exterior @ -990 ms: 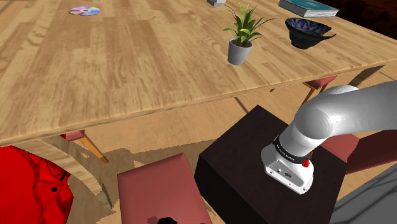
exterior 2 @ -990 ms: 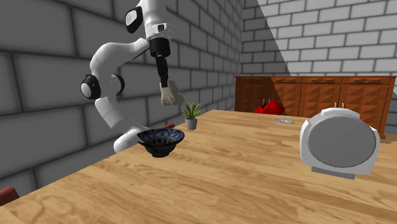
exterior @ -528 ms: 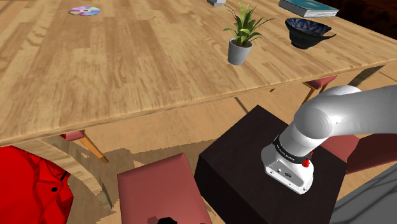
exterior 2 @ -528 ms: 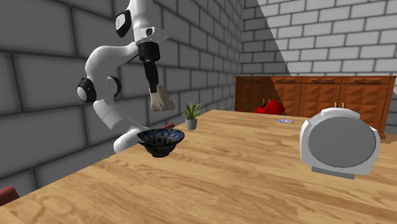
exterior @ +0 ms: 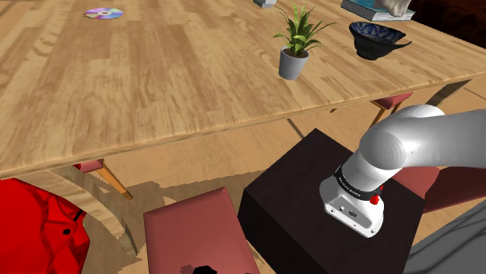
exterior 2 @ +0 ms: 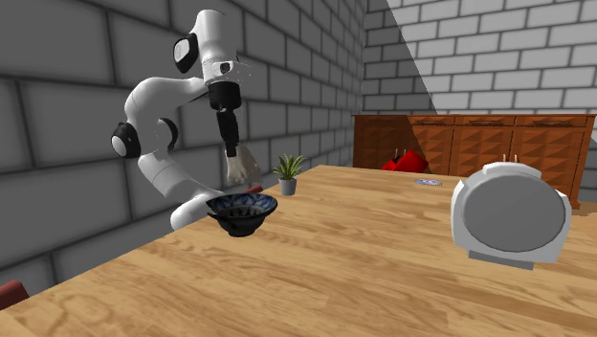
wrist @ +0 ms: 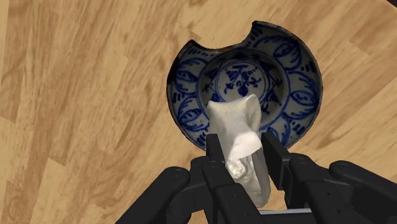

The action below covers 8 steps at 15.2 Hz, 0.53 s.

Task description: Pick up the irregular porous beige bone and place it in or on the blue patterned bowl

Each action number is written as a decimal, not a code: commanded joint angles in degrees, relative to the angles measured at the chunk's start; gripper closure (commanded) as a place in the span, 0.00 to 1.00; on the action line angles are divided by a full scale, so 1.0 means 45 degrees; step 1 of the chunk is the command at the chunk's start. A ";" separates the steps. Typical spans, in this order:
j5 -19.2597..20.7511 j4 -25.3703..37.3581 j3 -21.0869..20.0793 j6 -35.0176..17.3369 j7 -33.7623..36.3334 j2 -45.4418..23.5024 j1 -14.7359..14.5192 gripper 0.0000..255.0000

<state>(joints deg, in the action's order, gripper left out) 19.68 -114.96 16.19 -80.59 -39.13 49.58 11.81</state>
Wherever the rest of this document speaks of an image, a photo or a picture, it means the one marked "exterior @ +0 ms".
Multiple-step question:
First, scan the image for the red jacket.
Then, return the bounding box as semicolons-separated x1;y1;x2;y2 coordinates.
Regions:
0;177;91;274

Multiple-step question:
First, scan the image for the shiny compact disc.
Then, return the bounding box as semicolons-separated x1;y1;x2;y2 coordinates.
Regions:
84;8;125;20

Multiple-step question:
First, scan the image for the wooden table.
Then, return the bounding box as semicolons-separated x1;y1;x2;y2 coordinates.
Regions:
0;0;486;259

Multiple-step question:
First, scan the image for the teal and white book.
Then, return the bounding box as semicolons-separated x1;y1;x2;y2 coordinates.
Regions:
340;0;417;23

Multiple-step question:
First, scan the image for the beige figure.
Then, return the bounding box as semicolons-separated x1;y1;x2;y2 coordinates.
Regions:
380;0;412;17

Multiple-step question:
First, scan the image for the dark blue patterned bowl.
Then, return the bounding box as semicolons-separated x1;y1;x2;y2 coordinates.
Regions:
348;21;413;61

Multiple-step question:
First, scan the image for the potted green plant grey pot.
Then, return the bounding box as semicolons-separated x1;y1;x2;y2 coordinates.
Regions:
272;2;338;81

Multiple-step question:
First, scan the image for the dark robot stand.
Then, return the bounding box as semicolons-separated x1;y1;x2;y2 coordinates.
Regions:
237;128;427;274

